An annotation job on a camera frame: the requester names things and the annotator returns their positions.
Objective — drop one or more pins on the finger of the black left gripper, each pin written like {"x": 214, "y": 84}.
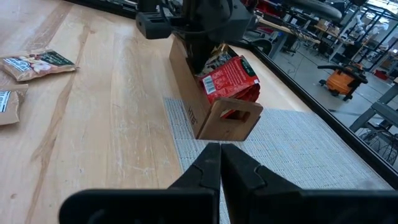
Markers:
{"x": 203, "y": 56}
{"x": 190, "y": 53}

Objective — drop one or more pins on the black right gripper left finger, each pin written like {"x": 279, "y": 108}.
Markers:
{"x": 205, "y": 177}

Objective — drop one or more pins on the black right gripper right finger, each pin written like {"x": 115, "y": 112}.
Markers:
{"x": 242, "y": 180}

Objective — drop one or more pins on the wooden tea organizer box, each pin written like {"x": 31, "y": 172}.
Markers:
{"x": 186, "y": 84}

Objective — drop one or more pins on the beige tea packet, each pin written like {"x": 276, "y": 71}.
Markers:
{"x": 11, "y": 105}
{"x": 34, "y": 65}

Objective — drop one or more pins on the grey woven placemat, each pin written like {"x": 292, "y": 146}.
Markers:
{"x": 295, "y": 155}

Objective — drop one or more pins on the wooden workbench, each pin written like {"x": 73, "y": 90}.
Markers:
{"x": 280, "y": 29}

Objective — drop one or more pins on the orange shop vacuum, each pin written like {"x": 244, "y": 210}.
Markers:
{"x": 340, "y": 82}

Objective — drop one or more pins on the black floor fan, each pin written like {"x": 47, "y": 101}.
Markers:
{"x": 382, "y": 146}

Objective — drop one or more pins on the grey metal desk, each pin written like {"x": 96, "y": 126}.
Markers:
{"x": 382, "y": 109}

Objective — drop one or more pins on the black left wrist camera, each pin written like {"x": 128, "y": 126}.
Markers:
{"x": 152, "y": 26}

